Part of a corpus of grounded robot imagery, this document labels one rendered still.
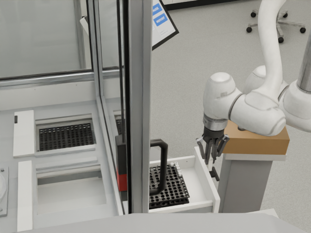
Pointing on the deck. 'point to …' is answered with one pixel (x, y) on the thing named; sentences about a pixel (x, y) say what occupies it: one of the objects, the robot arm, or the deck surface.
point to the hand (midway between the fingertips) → (209, 162)
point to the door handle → (160, 166)
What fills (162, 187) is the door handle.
